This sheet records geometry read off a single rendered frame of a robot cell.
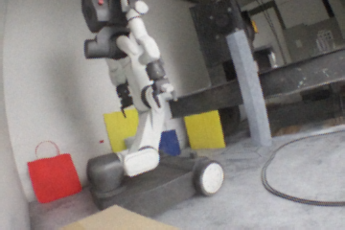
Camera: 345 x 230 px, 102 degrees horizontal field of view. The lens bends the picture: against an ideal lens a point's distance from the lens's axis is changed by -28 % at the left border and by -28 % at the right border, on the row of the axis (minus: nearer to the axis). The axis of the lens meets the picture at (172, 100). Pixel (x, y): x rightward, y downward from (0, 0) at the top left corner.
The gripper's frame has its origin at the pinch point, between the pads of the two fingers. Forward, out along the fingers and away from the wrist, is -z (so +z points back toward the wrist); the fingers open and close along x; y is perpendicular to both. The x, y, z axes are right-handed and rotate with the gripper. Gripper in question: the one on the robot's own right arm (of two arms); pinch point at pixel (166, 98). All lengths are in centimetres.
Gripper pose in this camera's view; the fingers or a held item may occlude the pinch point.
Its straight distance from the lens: 96.7
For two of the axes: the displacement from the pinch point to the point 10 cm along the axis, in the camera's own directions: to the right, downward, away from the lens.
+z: -3.8, -9.2, -0.6
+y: -5.8, 1.8, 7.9
